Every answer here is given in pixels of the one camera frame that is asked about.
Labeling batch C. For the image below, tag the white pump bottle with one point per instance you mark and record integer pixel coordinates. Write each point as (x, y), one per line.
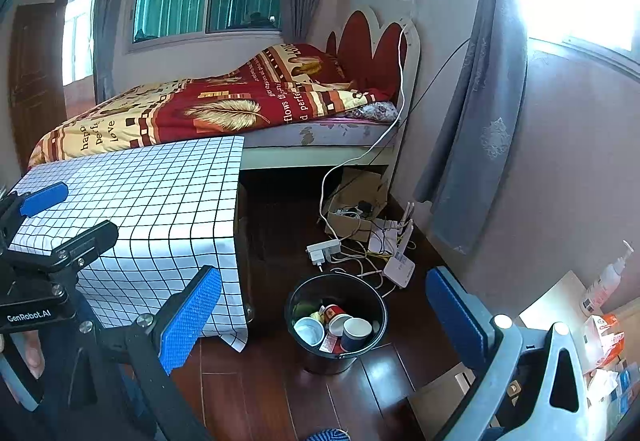
(602, 288)

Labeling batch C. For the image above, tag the dark table frame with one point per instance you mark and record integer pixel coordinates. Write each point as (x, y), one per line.
(244, 246)

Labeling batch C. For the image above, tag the white power strip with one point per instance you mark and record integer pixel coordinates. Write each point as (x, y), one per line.
(324, 250)

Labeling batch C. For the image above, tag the brown wooden door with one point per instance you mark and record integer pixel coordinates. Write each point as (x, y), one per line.
(35, 81)

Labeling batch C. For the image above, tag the orange white packet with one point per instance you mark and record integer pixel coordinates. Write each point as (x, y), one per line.
(607, 336)

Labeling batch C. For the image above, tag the bed with grey mattress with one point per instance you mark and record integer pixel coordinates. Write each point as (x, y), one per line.
(320, 133)

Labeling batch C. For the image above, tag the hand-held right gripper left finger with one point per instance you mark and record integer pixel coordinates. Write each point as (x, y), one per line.
(190, 321)

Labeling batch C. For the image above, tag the blue white packet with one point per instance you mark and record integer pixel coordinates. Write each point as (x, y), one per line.
(625, 381)

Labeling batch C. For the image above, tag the blue paper cup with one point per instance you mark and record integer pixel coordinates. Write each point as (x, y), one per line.
(310, 330)
(357, 332)

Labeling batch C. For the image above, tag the beige bedside cabinet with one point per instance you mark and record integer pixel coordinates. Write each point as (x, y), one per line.
(550, 306)

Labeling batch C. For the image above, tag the red yellow printed blanket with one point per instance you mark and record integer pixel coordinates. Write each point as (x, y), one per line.
(225, 101)

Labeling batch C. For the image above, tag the blue striped slipper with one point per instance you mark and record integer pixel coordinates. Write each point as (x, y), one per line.
(325, 435)

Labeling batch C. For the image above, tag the black trash bin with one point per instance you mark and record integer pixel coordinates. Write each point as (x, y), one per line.
(360, 296)

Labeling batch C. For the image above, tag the small white red carton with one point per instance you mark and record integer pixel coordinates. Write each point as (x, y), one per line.
(328, 343)

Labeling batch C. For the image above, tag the white modem box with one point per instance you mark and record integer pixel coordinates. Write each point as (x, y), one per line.
(382, 238)

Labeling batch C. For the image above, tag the small bright window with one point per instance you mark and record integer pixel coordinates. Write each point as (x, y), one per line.
(77, 36)

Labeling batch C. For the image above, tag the red white headboard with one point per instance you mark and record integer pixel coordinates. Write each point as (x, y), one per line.
(357, 41)

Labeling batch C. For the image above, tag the red paper cup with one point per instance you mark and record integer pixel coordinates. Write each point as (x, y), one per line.
(336, 316)

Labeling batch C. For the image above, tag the white checked tablecloth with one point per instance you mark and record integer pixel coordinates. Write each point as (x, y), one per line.
(150, 201)

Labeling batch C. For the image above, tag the grey patterned curtain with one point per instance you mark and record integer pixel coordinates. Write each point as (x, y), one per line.
(480, 121)

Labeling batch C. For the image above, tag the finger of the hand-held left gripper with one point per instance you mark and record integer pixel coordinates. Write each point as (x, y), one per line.
(45, 198)
(87, 241)

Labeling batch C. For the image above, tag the person's left hand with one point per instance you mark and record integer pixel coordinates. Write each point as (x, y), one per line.
(34, 356)

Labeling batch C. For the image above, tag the white router with antennas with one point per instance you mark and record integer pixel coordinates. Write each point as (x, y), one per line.
(400, 268)

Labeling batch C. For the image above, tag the yellow fluffy cloth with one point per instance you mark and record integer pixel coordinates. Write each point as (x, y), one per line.
(315, 316)

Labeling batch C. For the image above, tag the floral pillow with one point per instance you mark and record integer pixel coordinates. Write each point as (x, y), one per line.
(377, 111)

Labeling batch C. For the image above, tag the cardboard box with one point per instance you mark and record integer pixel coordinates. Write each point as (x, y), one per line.
(360, 191)

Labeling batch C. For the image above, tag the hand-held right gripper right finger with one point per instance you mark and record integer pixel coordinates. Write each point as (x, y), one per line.
(457, 321)

